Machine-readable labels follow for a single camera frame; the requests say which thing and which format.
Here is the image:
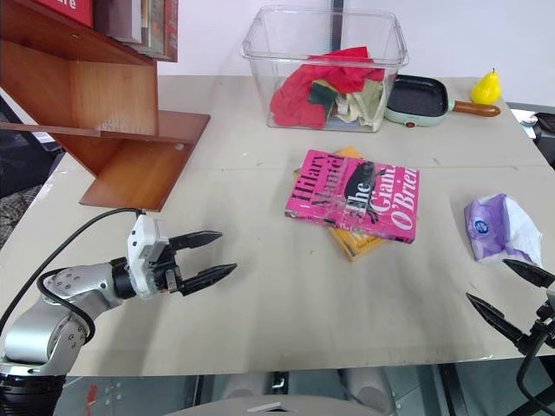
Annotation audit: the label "mint green square frying pan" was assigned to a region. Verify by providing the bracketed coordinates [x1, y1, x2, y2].
[383, 74, 502, 129]

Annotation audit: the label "pink Hilary Mantel book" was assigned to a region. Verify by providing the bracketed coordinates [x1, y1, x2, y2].
[284, 148, 421, 245]

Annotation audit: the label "green yellow sponge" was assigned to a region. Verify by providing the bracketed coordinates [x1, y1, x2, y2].
[307, 77, 342, 120]

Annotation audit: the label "black object beside table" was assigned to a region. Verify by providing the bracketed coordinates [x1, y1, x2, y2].
[506, 101, 555, 168]

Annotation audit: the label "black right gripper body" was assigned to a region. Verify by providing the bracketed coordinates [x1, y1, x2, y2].
[519, 302, 555, 353]

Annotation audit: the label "red box with white lettering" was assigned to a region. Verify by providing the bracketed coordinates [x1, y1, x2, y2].
[33, 0, 95, 30]

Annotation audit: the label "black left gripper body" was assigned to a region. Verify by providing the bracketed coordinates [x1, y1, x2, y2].
[147, 241, 186, 298]

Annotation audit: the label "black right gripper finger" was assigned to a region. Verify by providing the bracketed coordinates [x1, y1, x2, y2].
[502, 257, 555, 289]
[465, 292, 529, 348]

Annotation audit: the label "clear plastic storage bin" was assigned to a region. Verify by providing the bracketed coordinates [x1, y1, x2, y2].
[240, 4, 410, 134]

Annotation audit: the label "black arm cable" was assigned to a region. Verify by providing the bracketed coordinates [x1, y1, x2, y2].
[515, 345, 555, 416]
[0, 207, 145, 344]

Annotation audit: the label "purple tissue pack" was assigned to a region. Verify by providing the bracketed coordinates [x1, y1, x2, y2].
[463, 192, 545, 267]

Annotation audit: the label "brown wooden bookshelf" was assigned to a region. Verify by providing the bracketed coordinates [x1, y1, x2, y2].
[0, 0, 212, 212]

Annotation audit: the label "yellow toy pear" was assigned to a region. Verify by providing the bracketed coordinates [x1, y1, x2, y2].
[471, 67, 503, 106]

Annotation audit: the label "grey box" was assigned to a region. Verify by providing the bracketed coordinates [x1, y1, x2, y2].
[92, 0, 145, 45]

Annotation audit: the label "red and coloured cloths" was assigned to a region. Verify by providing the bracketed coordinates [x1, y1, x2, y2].
[270, 46, 386, 129]

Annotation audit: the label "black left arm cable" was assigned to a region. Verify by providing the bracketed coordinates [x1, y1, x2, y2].
[0, 207, 145, 344]

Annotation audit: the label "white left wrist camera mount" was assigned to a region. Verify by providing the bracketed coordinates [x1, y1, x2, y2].
[126, 214, 171, 301]

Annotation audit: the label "cream cloth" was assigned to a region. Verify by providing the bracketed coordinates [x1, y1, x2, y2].
[329, 79, 389, 130]

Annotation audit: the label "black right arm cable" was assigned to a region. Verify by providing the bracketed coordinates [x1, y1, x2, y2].
[515, 345, 555, 416]

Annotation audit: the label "grey rounded robot body shape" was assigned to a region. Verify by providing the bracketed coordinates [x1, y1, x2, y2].
[164, 367, 394, 416]

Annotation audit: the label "black chair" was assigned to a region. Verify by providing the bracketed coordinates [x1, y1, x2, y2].
[0, 93, 67, 201]

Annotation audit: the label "yellow paperback book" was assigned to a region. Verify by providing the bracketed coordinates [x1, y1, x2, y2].
[293, 146, 395, 263]

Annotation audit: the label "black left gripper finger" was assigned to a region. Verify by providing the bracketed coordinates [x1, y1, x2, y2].
[178, 262, 238, 297]
[168, 231, 224, 253]

